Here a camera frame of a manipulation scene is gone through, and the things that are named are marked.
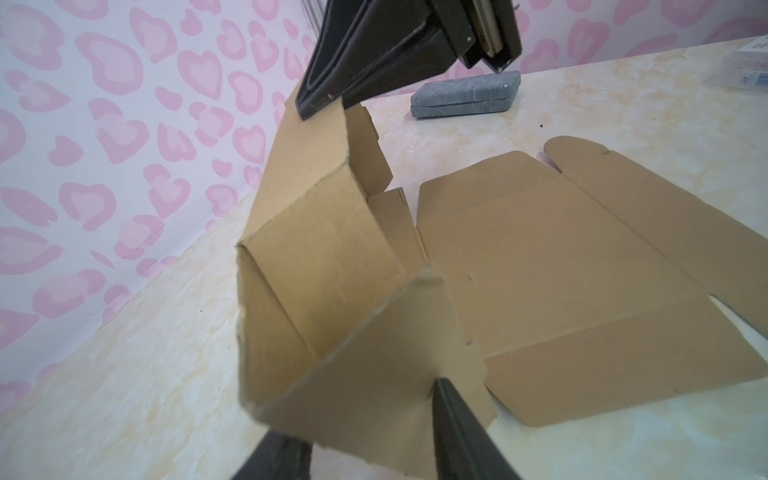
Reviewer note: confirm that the grey felt case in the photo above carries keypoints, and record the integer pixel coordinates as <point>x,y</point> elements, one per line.
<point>491,93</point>

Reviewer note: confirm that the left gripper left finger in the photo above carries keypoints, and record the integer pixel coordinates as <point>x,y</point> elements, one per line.
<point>277,457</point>

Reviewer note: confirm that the brown cardboard box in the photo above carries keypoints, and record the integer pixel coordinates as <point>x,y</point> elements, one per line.
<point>562,290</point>

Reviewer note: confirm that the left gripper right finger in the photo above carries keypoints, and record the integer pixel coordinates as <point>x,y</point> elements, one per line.
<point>463,449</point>

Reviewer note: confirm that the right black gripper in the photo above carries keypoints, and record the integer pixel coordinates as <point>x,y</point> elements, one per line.
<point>369,48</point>

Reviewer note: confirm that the small clear plastic box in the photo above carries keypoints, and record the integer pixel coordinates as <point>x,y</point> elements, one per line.
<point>746,67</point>

